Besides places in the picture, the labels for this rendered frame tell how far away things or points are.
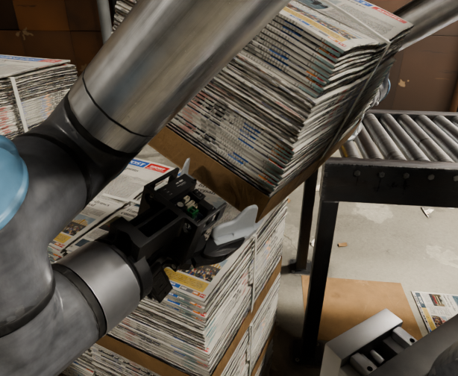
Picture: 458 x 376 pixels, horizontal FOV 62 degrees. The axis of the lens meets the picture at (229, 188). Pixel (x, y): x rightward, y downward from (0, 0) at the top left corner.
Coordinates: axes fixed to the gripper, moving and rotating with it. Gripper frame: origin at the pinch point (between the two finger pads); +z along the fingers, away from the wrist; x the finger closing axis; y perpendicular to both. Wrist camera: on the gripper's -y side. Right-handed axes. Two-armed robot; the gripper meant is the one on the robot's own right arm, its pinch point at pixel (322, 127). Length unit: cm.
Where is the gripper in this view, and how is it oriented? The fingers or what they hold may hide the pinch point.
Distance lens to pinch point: 81.1
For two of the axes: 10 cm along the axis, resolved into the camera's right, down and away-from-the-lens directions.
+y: 3.0, -7.3, -6.2
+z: -5.7, 3.9, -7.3
